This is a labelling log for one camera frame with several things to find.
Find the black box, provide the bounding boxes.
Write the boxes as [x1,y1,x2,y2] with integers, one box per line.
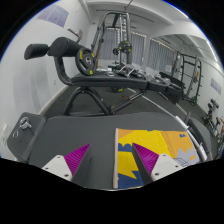
[159,71,184,104]

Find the black squat rack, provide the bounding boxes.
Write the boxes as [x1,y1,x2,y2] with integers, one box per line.
[171,51,204,106]

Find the long ceiling light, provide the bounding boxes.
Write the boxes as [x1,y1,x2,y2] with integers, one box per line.
[204,38,219,64]

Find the black dumbbell stand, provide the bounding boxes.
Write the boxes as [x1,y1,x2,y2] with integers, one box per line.
[203,98,221,138]

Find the black weight plate yellow marks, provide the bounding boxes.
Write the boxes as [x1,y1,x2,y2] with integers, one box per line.
[75,47,98,77]

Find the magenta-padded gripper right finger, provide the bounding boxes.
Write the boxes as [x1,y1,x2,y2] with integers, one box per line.
[132,143,184,186]

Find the grey cable power rack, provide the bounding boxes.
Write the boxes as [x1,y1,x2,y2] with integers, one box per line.
[89,11,134,68]

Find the small purple wall poster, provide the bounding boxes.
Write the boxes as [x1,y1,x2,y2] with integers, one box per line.
[209,77,223,96]

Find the grey window blinds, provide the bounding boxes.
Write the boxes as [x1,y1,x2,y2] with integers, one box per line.
[99,28,176,73]

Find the black bench with roller pads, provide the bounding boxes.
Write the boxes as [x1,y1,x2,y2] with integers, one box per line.
[23,36,184,118]

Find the white wall socket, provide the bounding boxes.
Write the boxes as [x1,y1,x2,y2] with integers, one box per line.
[0,123,8,143]

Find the yellow orange blue printed towel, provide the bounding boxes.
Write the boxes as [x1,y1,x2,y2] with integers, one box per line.
[113,128,201,190]

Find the group of grey dumbbells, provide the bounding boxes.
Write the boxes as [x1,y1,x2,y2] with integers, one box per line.
[106,64,173,87]

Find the small black plate yellow marks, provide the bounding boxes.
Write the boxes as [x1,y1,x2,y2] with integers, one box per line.
[117,40,133,54]

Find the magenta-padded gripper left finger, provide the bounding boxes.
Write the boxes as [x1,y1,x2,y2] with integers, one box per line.
[41,143,93,184]

